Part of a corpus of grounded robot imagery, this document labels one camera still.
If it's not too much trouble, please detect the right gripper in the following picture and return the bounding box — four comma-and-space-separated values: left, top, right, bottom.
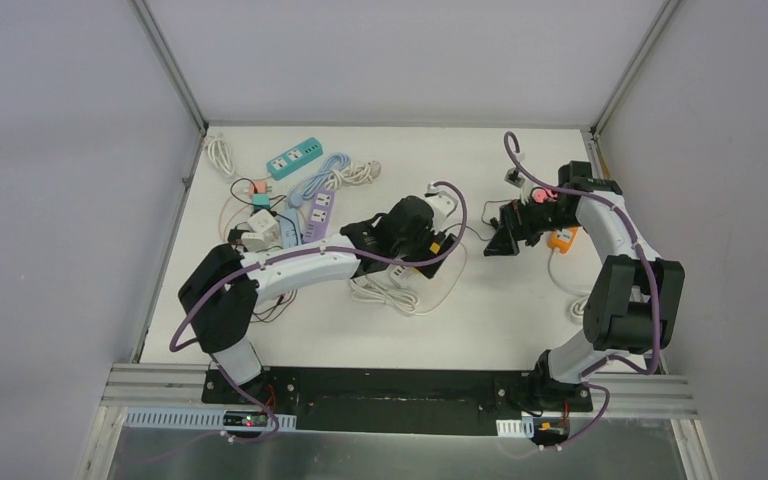
485, 193, 582, 257

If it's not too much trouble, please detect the white usb power strip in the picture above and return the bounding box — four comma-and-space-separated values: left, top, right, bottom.
388, 265, 415, 288

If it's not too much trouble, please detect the orange power strip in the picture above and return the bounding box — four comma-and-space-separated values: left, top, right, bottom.
547, 227, 579, 255

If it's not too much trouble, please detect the pink plug adapter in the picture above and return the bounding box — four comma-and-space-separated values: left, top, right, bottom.
529, 187, 557, 204

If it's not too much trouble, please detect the purple power strip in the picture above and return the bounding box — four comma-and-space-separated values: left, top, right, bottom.
302, 189, 335, 244

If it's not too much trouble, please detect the white cube socket adapter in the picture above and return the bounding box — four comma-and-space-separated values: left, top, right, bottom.
246, 209, 280, 242

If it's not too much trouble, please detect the teal plug adapter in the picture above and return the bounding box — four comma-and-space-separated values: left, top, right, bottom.
251, 193, 271, 209

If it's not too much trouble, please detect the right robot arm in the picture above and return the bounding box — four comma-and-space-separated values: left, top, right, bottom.
483, 161, 685, 410

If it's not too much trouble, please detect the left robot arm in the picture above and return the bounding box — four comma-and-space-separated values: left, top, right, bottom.
177, 192, 459, 405

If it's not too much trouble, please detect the small pink plug charger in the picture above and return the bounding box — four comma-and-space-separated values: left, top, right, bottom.
248, 181, 270, 198

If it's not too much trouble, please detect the light blue power strip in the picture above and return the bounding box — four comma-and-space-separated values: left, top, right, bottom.
277, 208, 301, 249

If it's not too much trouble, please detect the teal power strip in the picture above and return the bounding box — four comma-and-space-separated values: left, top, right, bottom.
266, 137, 323, 181

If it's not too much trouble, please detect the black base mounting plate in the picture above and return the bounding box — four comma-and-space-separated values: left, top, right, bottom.
201, 366, 594, 437

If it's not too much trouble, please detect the thin black cable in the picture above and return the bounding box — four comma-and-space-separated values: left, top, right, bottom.
463, 198, 514, 243

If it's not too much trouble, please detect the white coiled cable centre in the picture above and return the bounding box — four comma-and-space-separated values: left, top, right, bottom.
348, 241, 470, 317

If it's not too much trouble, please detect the white coiled cable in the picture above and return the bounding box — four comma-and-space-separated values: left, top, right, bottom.
548, 251, 591, 325
205, 134, 238, 180
348, 241, 470, 317

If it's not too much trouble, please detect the white coiled cable right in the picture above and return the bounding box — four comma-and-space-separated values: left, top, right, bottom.
548, 251, 591, 325

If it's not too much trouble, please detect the white cable of purple strip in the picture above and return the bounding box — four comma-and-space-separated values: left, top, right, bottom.
320, 158, 383, 193

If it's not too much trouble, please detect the light blue coiled cable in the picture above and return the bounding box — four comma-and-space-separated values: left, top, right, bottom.
287, 153, 353, 210

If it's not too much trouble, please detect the white coiled cable left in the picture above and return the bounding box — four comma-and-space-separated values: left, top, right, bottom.
205, 134, 238, 180

